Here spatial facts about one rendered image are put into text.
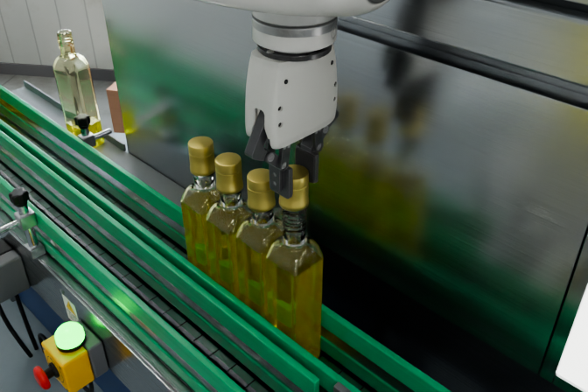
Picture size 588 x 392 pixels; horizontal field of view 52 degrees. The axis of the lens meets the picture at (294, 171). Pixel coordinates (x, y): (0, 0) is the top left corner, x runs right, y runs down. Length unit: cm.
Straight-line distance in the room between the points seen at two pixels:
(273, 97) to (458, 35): 20
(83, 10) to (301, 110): 366
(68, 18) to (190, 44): 329
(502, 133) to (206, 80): 54
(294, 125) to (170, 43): 50
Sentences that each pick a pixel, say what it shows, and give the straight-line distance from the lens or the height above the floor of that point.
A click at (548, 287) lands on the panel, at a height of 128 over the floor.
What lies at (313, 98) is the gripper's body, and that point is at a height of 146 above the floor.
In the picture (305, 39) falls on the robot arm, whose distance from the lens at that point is 58.
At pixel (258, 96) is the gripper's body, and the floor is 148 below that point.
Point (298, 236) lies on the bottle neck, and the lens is 74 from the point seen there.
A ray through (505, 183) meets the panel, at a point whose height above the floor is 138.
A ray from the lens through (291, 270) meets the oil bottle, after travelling 74.
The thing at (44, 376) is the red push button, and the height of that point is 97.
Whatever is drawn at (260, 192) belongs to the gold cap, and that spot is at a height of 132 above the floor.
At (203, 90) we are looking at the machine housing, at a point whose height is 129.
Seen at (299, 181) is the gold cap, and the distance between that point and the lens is 68.
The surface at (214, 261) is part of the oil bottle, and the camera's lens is 87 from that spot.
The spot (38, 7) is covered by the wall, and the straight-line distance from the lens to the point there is 438.
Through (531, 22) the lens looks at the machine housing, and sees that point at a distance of 62.
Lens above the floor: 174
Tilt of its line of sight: 33 degrees down
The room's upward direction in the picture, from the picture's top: straight up
